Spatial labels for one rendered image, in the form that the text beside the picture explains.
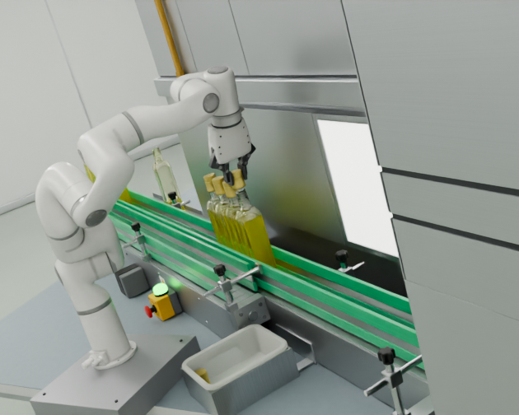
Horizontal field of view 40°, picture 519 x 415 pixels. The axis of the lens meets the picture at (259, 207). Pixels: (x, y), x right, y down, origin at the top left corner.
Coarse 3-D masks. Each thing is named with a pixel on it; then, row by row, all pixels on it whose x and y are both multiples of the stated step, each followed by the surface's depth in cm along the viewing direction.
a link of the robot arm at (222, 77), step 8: (200, 72) 170; (208, 72) 168; (216, 72) 167; (224, 72) 167; (232, 72) 169; (176, 80) 168; (184, 80) 166; (208, 80) 167; (216, 80) 167; (224, 80) 167; (232, 80) 169; (176, 88) 166; (224, 88) 168; (232, 88) 169; (176, 96) 167; (224, 96) 169; (232, 96) 170; (224, 104) 170; (232, 104) 171; (216, 112) 171; (224, 112) 171; (232, 112) 172
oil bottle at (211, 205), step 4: (212, 200) 201; (216, 200) 201; (208, 204) 202; (212, 204) 200; (216, 204) 200; (208, 208) 202; (212, 208) 200; (208, 212) 204; (212, 212) 201; (212, 216) 202; (216, 216) 200; (212, 220) 204; (216, 220) 201; (212, 224) 205; (216, 224) 202; (216, 228) 204; (216, 232) 205; (220, 232) 202; (216, 236) 206; (220, 236) 203; (220, 240) 205; (224, 244) 203
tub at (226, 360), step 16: (240, 336) 179; (256, 336) 180; (272, 336) 173; (208, 352) 175; (224, 352) 177; (240, 352) 179; (256, 352) 181; (272, 352) 165; (192, 368) 173; (208, 368) 175; (224, 368) 178; (240, 368) 177; (208, 384) 160; (224, 384) 160
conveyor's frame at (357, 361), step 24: (120, 240) 259; (144, 264) 237; (192, 288) 203; (192, 312) 211; (216, 312) 192; (288, 312) 175; (312, 336) 169; (336, 336) 158; (336, 360) 163; (360, 360) 152; (360, 384) 157; (408, 384) 139; (408, 408) 143
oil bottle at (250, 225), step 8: (248, 208) 186; (256, 208) 187; (240, 216) 186; (248, 216) 185; (256, 216) 186; (240, 224) 187; (248, 224) 185; (256, 224) 186; (240, 232) 190; (248, 232) 186; (256, 232) 187; (264, 232) 188; (248, 240) 187; (256, 240) 187; (264, 240) 188; (248, 248) 189; (256, 248) 188; (264, 248) 189; (256, 256) 188; (264, 256) 189; (272, 256) 190; (272, 264) 191
